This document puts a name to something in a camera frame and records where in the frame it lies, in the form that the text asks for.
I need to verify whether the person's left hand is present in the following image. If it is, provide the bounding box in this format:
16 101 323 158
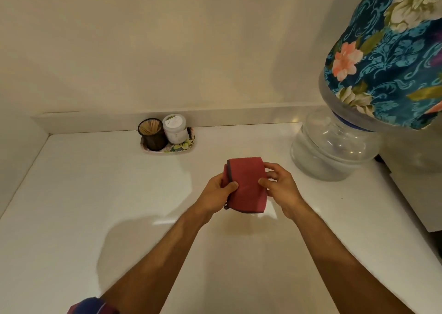
193 173 239 217

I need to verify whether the striped shirt sleeve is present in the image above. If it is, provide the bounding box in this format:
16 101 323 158
67 297 119 314

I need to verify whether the person's left forearm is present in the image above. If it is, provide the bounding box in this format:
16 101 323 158
98 205 215 314

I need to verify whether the small floral tray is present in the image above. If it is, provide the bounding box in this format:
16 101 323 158
140 127 196 154

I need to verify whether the white lidded jar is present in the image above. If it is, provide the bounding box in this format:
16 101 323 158
162 114 189 143

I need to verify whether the person's right hand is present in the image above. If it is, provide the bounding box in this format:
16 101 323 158
258 163 309 221

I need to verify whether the bunch of wooden toothpicks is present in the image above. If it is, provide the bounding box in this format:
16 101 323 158
141 120 161 135

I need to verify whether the person's right forearm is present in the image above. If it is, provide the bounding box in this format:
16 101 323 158
284 203 442 314

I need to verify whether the clear water dispenser base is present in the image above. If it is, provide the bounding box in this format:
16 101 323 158
290 108 382 182

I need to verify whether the water bottle with floral cover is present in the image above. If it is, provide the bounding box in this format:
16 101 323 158
318 0 442 132

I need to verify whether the dark toothpick holder cup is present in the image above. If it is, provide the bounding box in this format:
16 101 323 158
138 118 168 151

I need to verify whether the red cloth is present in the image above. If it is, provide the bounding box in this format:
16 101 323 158
222 156 269 214

